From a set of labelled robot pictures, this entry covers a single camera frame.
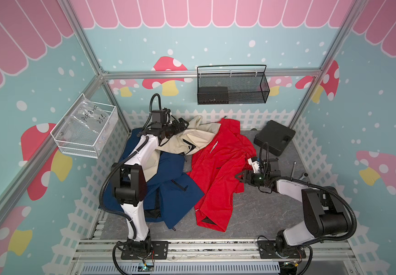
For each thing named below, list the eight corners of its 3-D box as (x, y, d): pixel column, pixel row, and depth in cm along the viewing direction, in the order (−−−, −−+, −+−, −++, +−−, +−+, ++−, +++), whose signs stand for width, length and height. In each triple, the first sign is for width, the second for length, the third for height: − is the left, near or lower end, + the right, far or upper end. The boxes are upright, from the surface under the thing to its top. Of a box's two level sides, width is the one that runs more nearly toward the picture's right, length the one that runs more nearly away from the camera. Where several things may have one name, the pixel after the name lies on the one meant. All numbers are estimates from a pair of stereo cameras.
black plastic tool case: (250, 143, 116) (252, 137, 111) (267, 124, 127) (270, 118, 122) (277, 159, 107) (280, 153, 102) (293, 138, 119) (297, 131, 114)
